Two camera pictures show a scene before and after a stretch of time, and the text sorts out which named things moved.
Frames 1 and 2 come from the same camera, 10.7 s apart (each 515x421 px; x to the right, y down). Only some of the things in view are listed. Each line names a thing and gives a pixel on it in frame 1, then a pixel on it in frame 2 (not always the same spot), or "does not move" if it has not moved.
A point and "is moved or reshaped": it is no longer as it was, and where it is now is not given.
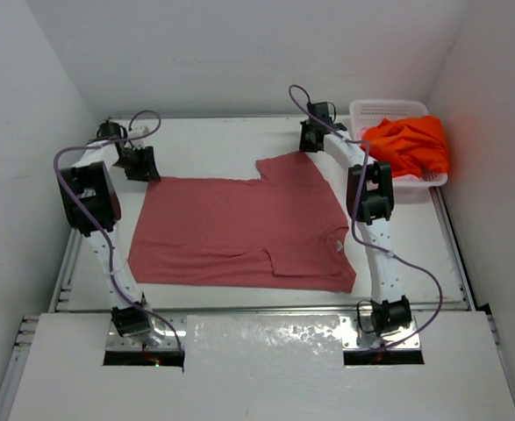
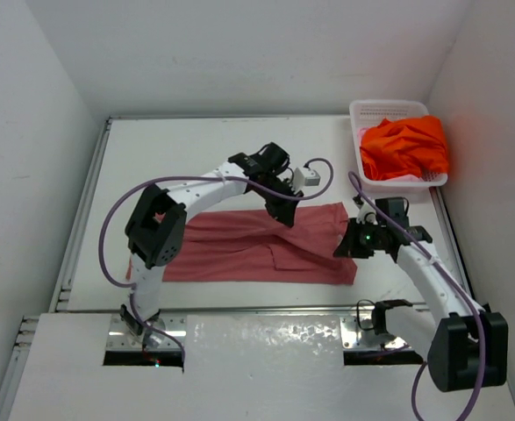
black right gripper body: (304, 141) to (362, 239)
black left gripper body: (132, 164) to (275, 204)
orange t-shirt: (409, 146) does not move
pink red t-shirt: (287, 224) is moved or reshaped
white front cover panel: (263, 367) does not move
